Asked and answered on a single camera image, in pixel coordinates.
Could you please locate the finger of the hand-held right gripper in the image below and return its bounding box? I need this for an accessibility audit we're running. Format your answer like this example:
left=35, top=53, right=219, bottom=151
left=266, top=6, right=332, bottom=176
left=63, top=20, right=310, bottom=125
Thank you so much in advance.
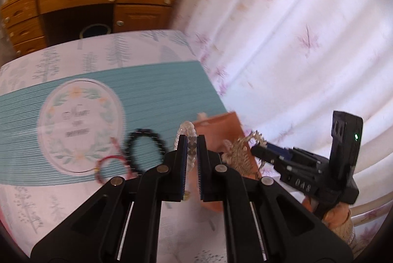
left=265, top=141, right=294, bottom=161
left=250, top=144, right=279, bottom=164

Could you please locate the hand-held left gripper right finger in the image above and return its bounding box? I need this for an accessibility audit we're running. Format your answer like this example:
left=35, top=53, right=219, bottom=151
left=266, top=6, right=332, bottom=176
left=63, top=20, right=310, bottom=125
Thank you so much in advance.
left=196, top=134, right=354, bottom=263

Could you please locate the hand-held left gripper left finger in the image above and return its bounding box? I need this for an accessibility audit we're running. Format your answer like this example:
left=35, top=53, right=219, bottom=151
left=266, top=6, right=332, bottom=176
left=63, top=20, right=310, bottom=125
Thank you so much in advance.
left=30, top=134, right=188, bottom=263

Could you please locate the gold leaf brooch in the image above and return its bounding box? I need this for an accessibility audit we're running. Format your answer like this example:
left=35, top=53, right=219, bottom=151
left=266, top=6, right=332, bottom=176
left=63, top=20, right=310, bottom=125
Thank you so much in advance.
left=222, top=131, right=268, bottom=179

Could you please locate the white pearl bracelet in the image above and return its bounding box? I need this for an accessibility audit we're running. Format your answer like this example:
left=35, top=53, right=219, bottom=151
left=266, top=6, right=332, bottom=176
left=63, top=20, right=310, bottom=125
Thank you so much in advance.
left=173, top=121, right=199, bottom=202

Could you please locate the orange plastic box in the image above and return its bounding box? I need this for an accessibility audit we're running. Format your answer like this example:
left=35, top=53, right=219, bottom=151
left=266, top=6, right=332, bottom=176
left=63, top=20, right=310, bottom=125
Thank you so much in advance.
left=195, top=111, right=262, bottom=213

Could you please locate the person's right forearm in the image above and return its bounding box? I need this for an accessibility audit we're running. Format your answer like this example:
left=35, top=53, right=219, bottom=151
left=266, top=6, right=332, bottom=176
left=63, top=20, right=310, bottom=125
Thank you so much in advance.
left=333, top=217, right=358, bottom=255

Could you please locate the person's right hand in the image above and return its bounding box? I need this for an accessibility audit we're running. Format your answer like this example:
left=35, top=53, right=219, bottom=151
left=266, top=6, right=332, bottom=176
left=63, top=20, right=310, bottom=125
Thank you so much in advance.
left=302, top=195, right=352, bottom=230

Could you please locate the white leaf print curtain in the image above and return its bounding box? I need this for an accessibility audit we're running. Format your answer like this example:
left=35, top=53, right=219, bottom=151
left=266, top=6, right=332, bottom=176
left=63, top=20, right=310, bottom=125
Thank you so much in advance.
left=170, top=0, right=393, bottom=258

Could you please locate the dark round bin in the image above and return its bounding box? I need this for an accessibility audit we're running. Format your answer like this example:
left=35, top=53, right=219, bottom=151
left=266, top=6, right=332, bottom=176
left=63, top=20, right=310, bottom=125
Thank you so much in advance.
left=79, top=24, right=111, bottom=41

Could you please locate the black bead bracelet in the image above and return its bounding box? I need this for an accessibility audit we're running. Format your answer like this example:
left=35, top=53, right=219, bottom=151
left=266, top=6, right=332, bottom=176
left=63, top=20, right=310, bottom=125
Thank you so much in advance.
left=122, top=127, right=170, bottom=175

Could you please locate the red bead bracelet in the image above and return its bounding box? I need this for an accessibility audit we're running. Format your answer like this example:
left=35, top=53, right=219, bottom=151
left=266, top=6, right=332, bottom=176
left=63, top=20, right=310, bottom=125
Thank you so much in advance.
left=95, top=155, right=133, bottom=184

